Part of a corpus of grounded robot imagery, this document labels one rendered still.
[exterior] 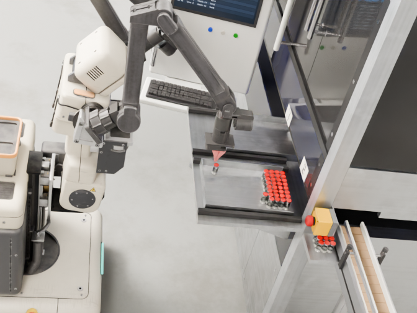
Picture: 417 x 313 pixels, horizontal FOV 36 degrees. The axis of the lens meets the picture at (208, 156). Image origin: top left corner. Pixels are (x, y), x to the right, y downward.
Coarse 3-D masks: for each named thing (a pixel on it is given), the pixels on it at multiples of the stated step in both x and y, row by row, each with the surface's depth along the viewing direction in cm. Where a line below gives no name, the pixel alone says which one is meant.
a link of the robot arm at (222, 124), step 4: (216, 116) 219; (220, 116) 218; (216, 120) 220; (220, 120) 218; (224, 120) 218; (228, 120) 218; (216, 124) 220; (220, 124) 219; (224, 124) 219; (228, 124) 219; (216, 128) 221; (220, 128) 220; (224, 128) 220; (228, 128) 221
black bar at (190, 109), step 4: (188, 108) 286; (192, 108) 285; (196, 108) 286; (200, 108) 287; (192, 112) 286; (196, 112) 286; (200, 112) 286; (204, 112) 286; (208, 112) 287; (212, 112) 287; (216, 112) 287
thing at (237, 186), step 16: (208, 160) 259; (224, 160) 260; (208, 176) 256; (224, 176) 258; (240, 176) 259; (256, 176) 261; (208, 192) 249; (224, 192) 251; (240, 192) 252; (256, 192) 254; (208, 208) 240; (224, 208) 241; (240, 208) 241; (256, 208) 242; (272, 208) 249
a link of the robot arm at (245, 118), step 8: (224, 104) 213; (232, 104) 214; (224, 112) 215; (232, 112) 215; (240, 112) 219; (248, 112) 220; (240, 120) 219; (248, 120) 220; (240, 128) 220; (248, 128) 220
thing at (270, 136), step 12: (264, 120) 291; (276, 120) 292; (240, 132) 282; (252, 132) 284; (264, 132) 285; (276, 132) 287; (288, 132) 289; (240, 144) 275; (252, 144) 277; (264, 144) 279; (276, 144) 281; (288, 144) 282; (288, 156) 272
